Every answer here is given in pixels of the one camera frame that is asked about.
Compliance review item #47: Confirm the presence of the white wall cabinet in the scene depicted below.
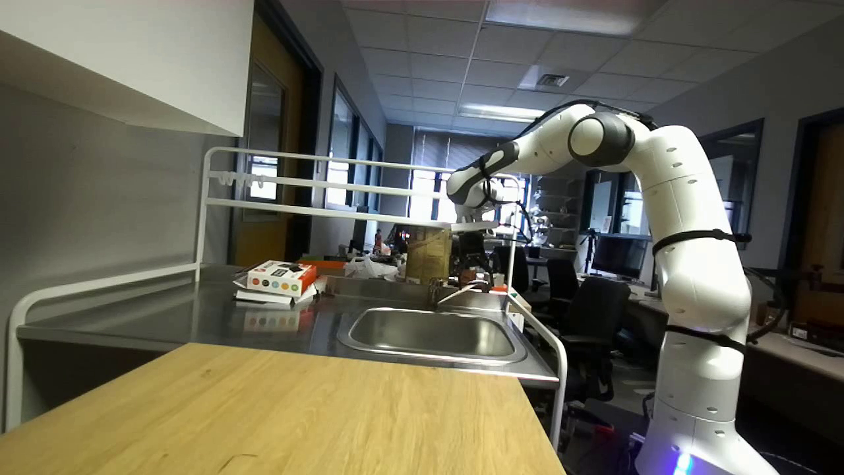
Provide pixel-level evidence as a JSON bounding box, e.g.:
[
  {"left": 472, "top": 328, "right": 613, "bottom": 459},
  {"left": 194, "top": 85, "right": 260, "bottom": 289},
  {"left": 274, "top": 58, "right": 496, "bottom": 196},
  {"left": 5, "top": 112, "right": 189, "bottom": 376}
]
[{"left": 0, "top": 0, "right": 259, "bottom": 141}]

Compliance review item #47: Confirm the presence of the black office chair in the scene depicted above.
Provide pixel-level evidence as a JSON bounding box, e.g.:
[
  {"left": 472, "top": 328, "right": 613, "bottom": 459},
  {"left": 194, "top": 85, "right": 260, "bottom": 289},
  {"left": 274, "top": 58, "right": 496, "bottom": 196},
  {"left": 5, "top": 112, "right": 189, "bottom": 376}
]
[{"left": 547, "top": 273, "right": 633, "bottom": 403}]

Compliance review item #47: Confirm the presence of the wooden door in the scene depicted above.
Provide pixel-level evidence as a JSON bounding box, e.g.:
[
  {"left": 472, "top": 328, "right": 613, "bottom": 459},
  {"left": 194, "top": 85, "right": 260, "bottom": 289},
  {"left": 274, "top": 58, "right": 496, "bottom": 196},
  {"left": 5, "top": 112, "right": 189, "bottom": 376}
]
[{"left": 228, "top": 4, "right": 323, "bottom": 270}]

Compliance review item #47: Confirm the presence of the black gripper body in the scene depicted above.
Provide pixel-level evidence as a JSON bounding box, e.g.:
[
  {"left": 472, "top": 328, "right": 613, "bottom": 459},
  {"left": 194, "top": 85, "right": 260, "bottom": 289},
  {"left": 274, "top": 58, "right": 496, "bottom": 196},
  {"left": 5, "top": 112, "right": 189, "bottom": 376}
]
[{"left": 450, "top": 199, "right": 496, "bottom": 237}]

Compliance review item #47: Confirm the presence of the ceiling light panel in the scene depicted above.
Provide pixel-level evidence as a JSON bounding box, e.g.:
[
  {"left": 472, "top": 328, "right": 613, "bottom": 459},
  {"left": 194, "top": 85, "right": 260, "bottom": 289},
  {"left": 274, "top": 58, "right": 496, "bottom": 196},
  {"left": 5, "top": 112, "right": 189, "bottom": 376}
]
[
  {"left": 456, "top": 100, "right": 547, "bottom": 124},
  {"left": 481, "top": 0, "right": 665, "bottom": 37}
]

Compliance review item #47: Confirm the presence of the stainless steel sink basin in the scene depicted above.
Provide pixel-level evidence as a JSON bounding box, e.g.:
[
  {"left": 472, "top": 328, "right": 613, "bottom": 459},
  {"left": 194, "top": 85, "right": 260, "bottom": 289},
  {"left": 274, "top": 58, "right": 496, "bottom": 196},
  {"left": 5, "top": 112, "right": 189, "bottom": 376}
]
[{"left": 334, "top": 302, "right": 529, "bottom": 369}]

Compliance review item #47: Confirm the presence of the red and white box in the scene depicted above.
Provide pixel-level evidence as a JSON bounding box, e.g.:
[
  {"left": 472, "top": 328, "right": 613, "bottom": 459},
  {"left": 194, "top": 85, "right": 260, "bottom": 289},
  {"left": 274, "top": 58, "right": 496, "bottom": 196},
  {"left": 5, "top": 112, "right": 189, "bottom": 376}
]
[
  {"left": 243, "top": 258, "right": 321, "bottom": 299},
  {"left": 232, "top": 277, "right": 326, "bottom": 310}
]

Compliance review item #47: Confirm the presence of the stainless steel counter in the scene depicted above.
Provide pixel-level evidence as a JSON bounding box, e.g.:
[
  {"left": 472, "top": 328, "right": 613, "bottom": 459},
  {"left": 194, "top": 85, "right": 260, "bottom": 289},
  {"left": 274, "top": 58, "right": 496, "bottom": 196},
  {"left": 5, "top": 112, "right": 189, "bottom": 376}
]
[{"left": 16, "top": 261, "right": 561, "bottom": 390}]

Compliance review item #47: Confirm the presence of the computer monitor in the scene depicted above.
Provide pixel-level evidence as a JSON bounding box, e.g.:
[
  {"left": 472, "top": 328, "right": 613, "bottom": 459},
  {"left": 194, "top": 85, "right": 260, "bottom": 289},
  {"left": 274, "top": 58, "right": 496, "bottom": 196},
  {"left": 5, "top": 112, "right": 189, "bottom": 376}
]
[{"left": 587, "top": 232, "right": 650, "bottom": 282}]

